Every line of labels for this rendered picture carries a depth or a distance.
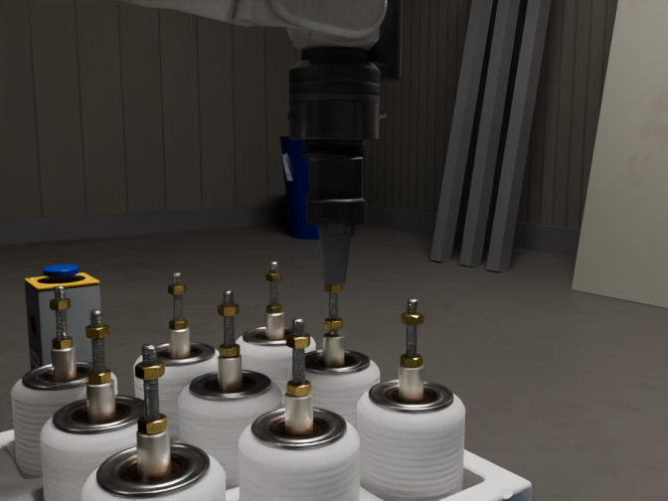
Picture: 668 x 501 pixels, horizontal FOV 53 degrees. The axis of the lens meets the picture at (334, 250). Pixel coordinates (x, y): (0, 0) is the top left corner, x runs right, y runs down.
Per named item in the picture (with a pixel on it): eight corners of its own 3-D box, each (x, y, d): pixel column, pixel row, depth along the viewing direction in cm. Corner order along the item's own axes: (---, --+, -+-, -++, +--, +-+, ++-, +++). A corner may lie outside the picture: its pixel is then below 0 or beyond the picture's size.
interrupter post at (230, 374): (229, 383, 64) (228, 350, 64) (249, 388, 63) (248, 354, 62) (212, 391, 62) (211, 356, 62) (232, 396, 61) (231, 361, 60)
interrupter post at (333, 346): (343, 362, 70) (343, 331, 70) (346, 369, 68) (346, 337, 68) (320, 362, 70) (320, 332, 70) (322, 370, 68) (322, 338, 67)
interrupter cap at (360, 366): (364, 353, 73) (364, 347, 73) (375, 377, 66) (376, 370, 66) (295, 356, 73) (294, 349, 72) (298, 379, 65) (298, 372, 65)
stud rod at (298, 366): (307, 412, 53) (307, 318, 52) (298, 416, 52) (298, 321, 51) (298, 409, 53) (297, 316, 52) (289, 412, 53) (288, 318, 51)
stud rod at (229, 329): (235, 368, 63) (233, 289, 62) (236, 372, 62) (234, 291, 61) (224, 369, 62) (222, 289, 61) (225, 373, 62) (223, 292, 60)
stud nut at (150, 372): (156, 381, 44) (156, 368, 44) (131, 380, 44) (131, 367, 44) (167, 371, 46) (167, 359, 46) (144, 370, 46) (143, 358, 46)
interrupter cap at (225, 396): (227, 371, 68) (227, 364, 67) (287, 385, 64) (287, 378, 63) (171, 394, 61) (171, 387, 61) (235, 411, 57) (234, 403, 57)
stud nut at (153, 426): (159, 435, 45) (158, 423, 44) (134, 434, 45) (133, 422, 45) (170, 423, 46) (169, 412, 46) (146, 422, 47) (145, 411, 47)
